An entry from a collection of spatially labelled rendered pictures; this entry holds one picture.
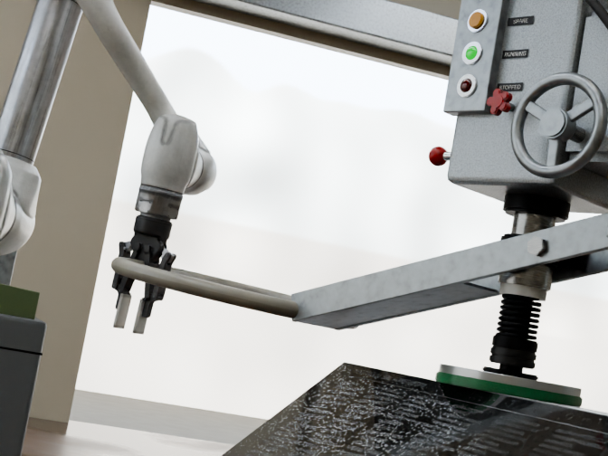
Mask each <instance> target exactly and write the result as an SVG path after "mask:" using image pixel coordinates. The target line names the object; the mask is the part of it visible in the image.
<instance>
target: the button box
mask: <svg viewBox="0 0 608 456"><path fill-rule="evenodd" d="M508 5H509V0H461V9H460V15H459V21H458V26H457V32H456V37H455V43H454V48H453V54H452V59H451V69H450V75H449V80H448V86H447V91H446V97H445V102H444V108H443V112H445V113H447V114H449V115H452V116H458V115H472V114H490V108H491V107H490V106H488V105H487V99H488V98H489V97H493V91H494V90H495V88H496V82H497V77H498V71H499V61H500V55H501V49H502V44H503V38H504V32H505V27H506V21H507V16H508ZM479 9H481V10H484V11H485V12H486V14H487V17H488V20H487V22H486V25H485V26H484V28H483V29H482V30H480V31H479V32H476V33H474V32H472V31H471V30H470V29H469V28H468V20H469V17H470V15H471V14H472V13H473V12H474V11H476V10H479ZM471 42H477V43H479V44H480V45H481V48H482V53H481V56H480V58H479V60H478V61H477V62H475V63H473V64H466V63H465V62H464V61H463V59H462V52H463V50H464V48H465V47H466V45H467V44H468V43H471ZM466 74H471V75H473V76H474V77H475V78H476V81H477V86H476V89H475V91H474V92H473V93H472V94H471V95H470V96H469V97H462V96H460V95H459V94H458V91H457V84H458V82H459V80H460V78H461V77H462V76H464V75H466Z"/></svg>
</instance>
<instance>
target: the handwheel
mask: <svg viewBox="0 0 608 456"><path fill-rule="evenodd" d="M562 85H571V86H575V87H577V88H579V89H581V90H583V91H584V92H585V93H586V94H587V96H588V97H589V99H587V100H585V101H584V102H582V103H581V104H579V105H577V106H576V107H574V108H573V109H571V110H569V111H565V110H563V109H560V108H552V109H548V110H545V109H543V108H542V107H540V106H539V105H537V104H536V103H535V102H536V100H537V99H538V98H539V97H540V96H541V95H543V94H544V93H545V92H547V91H548V90H551V89H553V88H555V87H558V86H562ZM592 110H593V111H594V126H593V130H592V133H591V135H590V137H589V139H588V141H587V143H586V144H585V146H584V147H583V149H582V150H581V151H580V152H579V153H578V154H577V155H576V156H575V157H573V158H572V159H570V160H568V161H566V162H564V163H563V164H560V165H559V158H560V151H561V145H562V143H564V142H566V141H567V140H569V139H570V140H572V141H574V142H575V143H580V142H582V141H583V140H584V138H585V135H586V133H585V130H584V129H583V128H581V127H579V126H576V121H577V120H578V119H580V118H581V117H583V116H584V115H586V114H587V113H589V112H591V111H592ZM528 113H530V114H531V115H532V116H534V117H535V118H537V119H539V120H540V122H539V129H540V132H541V134H542V135H543V136H544V137H545V138H548V139H550V140H549V147H548V153H547V160H546V165H543V164H540V163H538V162H537V161H536V160H535V159H533V158H532V157H531V156H530V155H529V154H528V152H527V149H526V146H525V142H524V125H525V121H526V118H527V114H528ZM607 123H608V109H607V104H606V101H605V98H604V95H603V93H602V92H601V90H600V89H599V87H598V86H597V85H596V84H595V83H594V82H593V81H592V80H590V79H589V78H587V77H585V76H584V75H582V74H579V73H575V72H559V73H555V74H552V75H549V76H547V77H545V78H544V79H542V80H541V81H539V82H537V83H536V84H535V85H534V86H533V87H532V88H530V89H529V91H528V92H527V93H526V94H525V95H524V97H523V98H522V100H521V101H520V102H519V104H518V107H517V109H516V111H515V114H514V117H513V119H512V124H511V131H510V137H511V145H512V148H513V151H514V154H515V156H516V158H517V160H518V162H519V163H520V165H522V166H523V167H524V168H525V169H526V170H527V171H528V172H529V173H531V174H533V175H535V176H539V177H543V178H560V177H564V176H569V175H571V174H573V173H574V172H576V171H578V170H579V169H581V168H582V167H584V166H585V165H586V164H587V163H588V162H589V161H590V160H591V159H592V158H593V157H594V155H595V154H596V152H597V151H598V149H599V147H600V146H601V145H602V142H603V139H604V136H605V132H606V129H607Z"/></svg>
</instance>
